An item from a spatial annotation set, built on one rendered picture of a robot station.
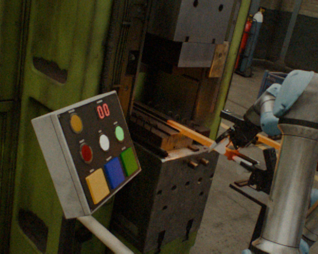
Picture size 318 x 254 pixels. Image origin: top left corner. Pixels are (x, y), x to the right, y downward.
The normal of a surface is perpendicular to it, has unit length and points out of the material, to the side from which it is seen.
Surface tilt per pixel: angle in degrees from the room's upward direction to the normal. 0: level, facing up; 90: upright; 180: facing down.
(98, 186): 60
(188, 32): 90
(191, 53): 90
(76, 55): 89
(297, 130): 112
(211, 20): 90
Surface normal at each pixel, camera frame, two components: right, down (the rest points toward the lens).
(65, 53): -0.70, 0.09
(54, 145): -0.35, 0.26
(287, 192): -0.42, -0.15
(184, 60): 0.68, 0.37
